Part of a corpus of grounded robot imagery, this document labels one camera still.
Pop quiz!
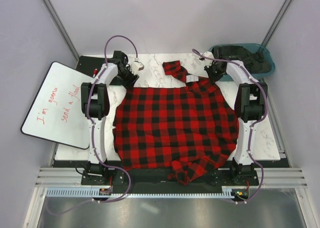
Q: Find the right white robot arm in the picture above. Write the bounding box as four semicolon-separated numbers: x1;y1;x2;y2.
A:
202;51;268;185

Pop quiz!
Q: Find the red whiteboard marker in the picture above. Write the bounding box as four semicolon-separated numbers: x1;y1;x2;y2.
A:
92;68;98;78

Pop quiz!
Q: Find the red black plaid shirt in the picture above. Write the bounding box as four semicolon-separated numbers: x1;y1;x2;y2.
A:
113;61;239;185

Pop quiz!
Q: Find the light blue cable duct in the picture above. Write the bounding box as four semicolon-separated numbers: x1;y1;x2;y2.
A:
45;186;237;199

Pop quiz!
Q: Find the purple cable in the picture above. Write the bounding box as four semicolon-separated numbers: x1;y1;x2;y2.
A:
191;48;269;205
46;35;140;216

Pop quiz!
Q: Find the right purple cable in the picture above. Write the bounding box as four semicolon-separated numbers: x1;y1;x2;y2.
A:
191;48;269;205

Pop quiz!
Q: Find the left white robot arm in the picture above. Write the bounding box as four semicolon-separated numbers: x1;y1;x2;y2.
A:
80;50;139;186

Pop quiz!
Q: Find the white dry erase board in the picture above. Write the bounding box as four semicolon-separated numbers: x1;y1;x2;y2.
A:
20;62;93;150

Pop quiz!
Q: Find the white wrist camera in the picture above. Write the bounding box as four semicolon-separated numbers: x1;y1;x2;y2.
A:
131;61;145;74
200;51;215;61

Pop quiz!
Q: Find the black clothing in bin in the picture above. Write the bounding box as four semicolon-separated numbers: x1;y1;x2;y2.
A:
211;45;272;75

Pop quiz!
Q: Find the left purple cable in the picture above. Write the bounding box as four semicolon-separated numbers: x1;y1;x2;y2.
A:
46;35;140;216

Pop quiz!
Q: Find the teal plastic bin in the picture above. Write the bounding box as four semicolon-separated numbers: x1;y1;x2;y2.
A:
209;43;276;80

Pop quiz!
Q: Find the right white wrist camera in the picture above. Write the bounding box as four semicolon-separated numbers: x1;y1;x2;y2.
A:
200;51;215;61

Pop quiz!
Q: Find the black mat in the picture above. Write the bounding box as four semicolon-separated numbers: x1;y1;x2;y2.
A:
76;52;129;87

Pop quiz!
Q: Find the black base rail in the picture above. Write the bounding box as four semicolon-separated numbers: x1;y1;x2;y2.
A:
79;162;259;195

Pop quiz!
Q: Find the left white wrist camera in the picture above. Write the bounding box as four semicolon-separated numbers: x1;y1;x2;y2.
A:
131;61;145;74

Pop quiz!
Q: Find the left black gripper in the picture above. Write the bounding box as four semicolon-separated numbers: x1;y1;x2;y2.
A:
116;66;140;92

